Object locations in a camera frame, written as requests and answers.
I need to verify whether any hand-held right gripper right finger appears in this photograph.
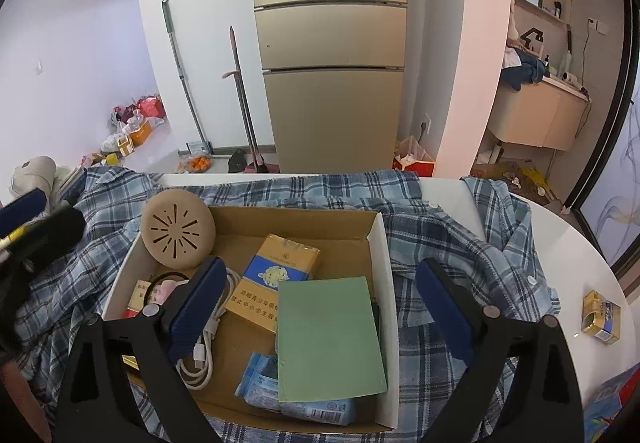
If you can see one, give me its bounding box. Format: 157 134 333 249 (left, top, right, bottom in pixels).
415 258 585 443

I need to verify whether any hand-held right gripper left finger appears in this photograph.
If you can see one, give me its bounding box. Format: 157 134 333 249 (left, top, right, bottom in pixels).
54 255 230 443

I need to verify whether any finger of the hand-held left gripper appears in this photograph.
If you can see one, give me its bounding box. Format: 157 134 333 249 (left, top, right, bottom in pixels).
0 207 87 270
0 188 47 239

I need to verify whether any bunny hair tie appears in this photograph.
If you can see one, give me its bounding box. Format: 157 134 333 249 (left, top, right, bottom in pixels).
145 270 191 305

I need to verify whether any white usb cable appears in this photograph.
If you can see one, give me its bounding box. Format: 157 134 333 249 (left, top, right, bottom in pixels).
177 268 238 391

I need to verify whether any red and gold cigarette pack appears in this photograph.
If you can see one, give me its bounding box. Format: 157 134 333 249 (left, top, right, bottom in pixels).
122 278 157 320

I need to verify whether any blue and gold cigarette pack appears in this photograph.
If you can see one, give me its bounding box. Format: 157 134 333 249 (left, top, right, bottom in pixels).
223 233 321 335

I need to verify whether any beige round vented case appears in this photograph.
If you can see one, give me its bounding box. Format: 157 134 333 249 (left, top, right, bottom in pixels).
140 188 217 270

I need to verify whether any blue tissue pack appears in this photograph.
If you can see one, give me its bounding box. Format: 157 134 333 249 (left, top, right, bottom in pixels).
235 352 357 426

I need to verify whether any green card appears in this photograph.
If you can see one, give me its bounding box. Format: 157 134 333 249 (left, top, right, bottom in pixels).
276 276 389 404

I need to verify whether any shallow cardboard box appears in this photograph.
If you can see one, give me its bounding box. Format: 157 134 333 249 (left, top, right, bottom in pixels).
100 206 401 434

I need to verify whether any beige cap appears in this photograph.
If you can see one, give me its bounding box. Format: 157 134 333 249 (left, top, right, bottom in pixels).
10 156 57 197

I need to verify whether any blue plaid shirt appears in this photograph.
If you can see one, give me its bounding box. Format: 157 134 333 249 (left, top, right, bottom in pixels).
15 166 561 443

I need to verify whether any bag of oranges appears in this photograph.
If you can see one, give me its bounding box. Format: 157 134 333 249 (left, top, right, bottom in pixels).
179 153 213 174

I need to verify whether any pile of red bags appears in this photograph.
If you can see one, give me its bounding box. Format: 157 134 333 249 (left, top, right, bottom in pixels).
100 94 167 159

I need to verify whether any open gold cigarette pack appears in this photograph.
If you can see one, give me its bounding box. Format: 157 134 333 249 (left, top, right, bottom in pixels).
580 290 622 345

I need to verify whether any floor litter pile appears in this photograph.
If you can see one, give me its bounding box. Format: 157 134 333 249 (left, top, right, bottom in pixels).
472 160 556 202

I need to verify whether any red open carton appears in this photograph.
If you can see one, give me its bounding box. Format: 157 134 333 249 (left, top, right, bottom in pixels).
392 136 436 177

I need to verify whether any red iced tea bottle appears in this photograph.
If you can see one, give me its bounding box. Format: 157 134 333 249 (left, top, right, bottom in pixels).
582 363 640 443

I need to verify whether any pink broom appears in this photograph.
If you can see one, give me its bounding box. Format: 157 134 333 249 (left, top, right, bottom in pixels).
220 26 281 174

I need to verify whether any wooden vanity cabinet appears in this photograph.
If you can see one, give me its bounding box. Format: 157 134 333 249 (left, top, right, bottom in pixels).
492 73 591 151

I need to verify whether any blue clothes heap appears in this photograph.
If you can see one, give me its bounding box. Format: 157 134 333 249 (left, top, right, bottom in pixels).
505 50 551 91

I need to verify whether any gold refrigerator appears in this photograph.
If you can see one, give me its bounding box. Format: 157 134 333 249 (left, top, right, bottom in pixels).
246 0 410 174

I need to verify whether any black faucet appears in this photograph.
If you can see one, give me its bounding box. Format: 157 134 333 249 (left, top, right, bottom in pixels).
520 27 543 55

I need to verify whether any metal mop handle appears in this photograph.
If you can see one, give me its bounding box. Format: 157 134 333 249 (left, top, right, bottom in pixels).
161 0 214 157

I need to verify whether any black door frame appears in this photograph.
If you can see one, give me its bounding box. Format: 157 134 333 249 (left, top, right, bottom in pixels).
565 0 640 284

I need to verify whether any wall socket with cable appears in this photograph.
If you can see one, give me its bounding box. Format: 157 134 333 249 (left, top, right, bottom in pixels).
580 18 609 91

